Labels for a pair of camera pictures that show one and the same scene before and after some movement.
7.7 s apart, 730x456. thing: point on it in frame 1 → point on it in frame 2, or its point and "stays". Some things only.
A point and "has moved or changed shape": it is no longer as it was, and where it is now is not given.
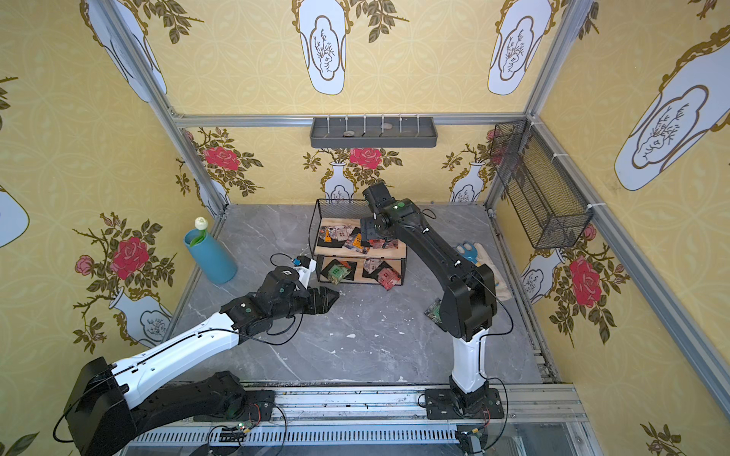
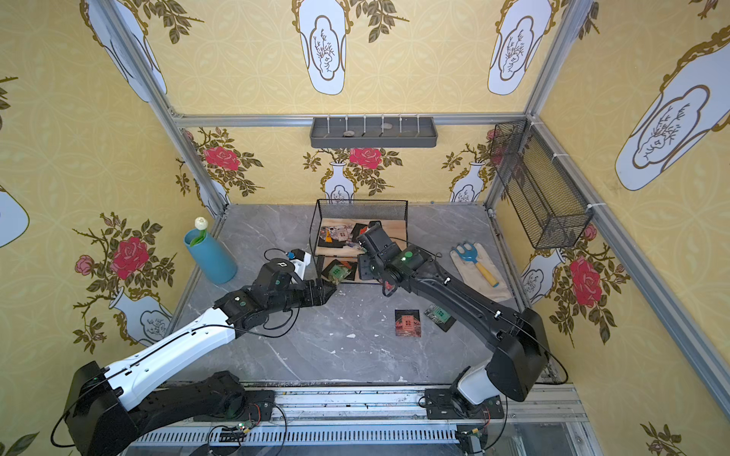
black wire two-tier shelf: (341, 256) stays
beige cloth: (502, 290) stays
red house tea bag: (378, 243) has moved or changed shape
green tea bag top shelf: (434, 312) stays
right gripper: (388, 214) → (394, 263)
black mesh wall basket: (549, 212) stays
